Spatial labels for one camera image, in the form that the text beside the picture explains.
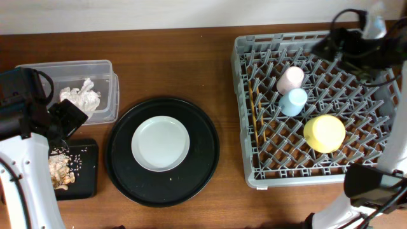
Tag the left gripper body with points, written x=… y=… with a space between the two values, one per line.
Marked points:
x=68 y=117

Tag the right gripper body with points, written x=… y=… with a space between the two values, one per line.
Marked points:
x=369 y=53

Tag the white tissue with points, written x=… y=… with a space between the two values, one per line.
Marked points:
x=83 y=98

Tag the white rice pile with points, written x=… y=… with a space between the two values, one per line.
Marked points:
x=77 y=159

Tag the pink cup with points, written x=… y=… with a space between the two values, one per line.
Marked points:
x=291 y=78

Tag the light blue cup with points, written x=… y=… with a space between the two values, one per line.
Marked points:
x=293 y=102

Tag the yellow bowl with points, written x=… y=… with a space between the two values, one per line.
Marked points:
x=324 y=133

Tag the grey plate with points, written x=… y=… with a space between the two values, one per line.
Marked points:
x=160 y=143

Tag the wooden chopstick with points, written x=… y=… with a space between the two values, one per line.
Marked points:
x=260 y=114
x=253 y=113

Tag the peanut shells pile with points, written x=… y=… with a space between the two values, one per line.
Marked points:
x=61 y=174

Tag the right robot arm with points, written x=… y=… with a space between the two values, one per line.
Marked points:
x=368 y=191

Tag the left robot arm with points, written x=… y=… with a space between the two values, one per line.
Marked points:
x=30 y=124

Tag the grey dishwasher rack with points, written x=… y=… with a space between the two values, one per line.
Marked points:
x=285 y=159

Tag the black rectangular tray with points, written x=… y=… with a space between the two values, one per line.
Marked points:
x=86 y=183

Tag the clear plastic bin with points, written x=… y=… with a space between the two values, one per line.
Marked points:
x=73 y=74

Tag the round black serving tray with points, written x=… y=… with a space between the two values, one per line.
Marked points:
x=163 y=189

